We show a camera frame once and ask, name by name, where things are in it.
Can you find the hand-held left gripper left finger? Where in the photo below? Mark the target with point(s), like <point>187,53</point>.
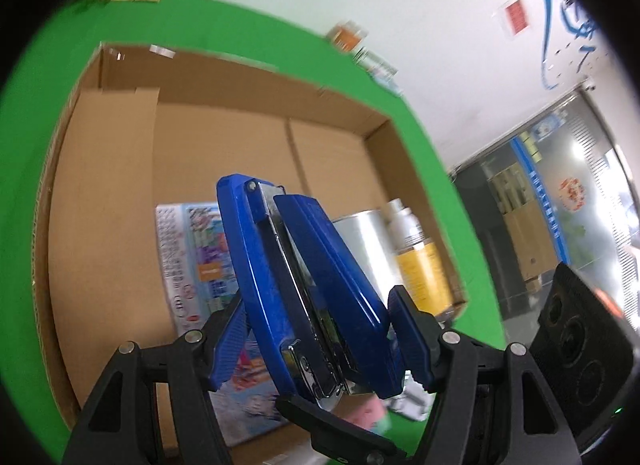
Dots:
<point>230,345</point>

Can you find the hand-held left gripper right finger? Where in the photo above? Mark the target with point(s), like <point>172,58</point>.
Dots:
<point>412,340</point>

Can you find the colourful board game box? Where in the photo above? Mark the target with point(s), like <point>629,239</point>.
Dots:
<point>195,245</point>

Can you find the blue stapler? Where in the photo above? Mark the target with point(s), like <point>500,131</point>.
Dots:
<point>320,255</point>

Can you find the large cardboard box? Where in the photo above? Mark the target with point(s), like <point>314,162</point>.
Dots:
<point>110,195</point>

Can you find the white green packet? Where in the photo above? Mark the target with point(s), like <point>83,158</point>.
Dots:
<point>412,400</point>

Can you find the yellow label spray can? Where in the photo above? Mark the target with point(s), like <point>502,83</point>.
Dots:
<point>425,270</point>

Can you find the pink packet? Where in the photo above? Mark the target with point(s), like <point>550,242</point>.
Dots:
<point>367,412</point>

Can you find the silver tin can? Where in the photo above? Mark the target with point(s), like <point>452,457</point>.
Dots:
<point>365,240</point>

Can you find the stacked cardboard boxes behind glass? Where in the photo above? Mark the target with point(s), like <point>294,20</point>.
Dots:
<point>527,235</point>

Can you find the glass door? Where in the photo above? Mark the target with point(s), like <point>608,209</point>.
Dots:
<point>575,185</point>

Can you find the small blue white item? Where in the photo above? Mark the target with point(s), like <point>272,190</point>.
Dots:
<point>387,82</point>

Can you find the green table cover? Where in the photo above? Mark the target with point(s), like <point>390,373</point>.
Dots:
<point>30,145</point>

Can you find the small orange box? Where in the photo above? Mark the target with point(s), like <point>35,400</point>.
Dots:
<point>347,36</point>

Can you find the red wall sign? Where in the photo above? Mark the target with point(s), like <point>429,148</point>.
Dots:
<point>515,16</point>

